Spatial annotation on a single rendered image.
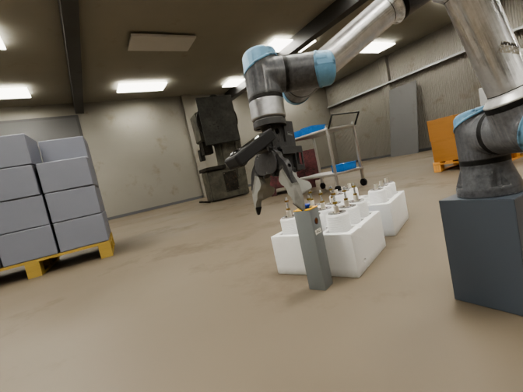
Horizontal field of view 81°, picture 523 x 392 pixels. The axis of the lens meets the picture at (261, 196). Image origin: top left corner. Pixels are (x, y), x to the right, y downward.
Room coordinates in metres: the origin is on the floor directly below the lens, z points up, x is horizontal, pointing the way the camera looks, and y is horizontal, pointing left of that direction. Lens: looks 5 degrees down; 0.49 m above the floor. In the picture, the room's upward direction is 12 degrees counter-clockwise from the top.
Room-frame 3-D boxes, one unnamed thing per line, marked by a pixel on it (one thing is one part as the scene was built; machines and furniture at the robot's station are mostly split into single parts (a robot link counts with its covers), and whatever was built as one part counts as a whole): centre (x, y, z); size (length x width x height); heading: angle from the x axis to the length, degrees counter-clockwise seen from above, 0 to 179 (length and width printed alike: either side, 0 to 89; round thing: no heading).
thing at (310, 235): (1.15, -0.15, 0.16); 0.07 x 0.07 x 0.31; 52
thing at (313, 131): (4.28, -0.99, 0.49); 1.03 x 0.60 x 0.97; 25
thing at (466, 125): (0.82, -0.62, 0.47); 0.13 x 0.12 x 0.14; 2
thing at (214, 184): (7.23, 0.84, 1.21); 1.28 x 1.09 x 2.43; 121
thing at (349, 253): (1.43, -0.27, 0.09); 0.39 x 0.39 x 0.18; 52
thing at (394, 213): (1.86, -0.61, 0.09); 0.39 x 0.39 x 0.18; 54
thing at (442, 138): (3.83, -2.85, 0.33); 1.11 x 0.79 x 0.65; 116
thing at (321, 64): (0.70, -0.16, 0.68); 0.11 x 0.11 x 0.08; 2
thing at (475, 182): (0.83, -0.62, 0.35); 0.15 x 0.15 x 0.10
